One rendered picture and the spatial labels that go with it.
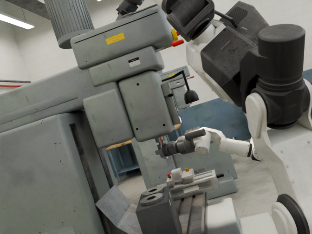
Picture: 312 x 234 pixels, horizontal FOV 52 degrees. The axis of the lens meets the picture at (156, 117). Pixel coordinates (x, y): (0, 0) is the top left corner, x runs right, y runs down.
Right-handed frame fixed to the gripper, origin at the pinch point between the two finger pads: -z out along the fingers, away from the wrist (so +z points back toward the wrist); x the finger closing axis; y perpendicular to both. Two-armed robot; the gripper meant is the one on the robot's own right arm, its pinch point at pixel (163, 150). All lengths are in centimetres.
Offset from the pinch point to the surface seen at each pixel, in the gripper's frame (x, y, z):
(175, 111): -2.7, -16.7, 12.1
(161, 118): 7.0, -15.7, 9.5
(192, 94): -8.4, -21.9, 21.4
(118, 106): 15.6, -27.6, -5.8
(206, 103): -605, 2, -235
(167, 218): 46, 17, 23
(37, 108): 30, -40, -43
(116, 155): -499, 59, -478
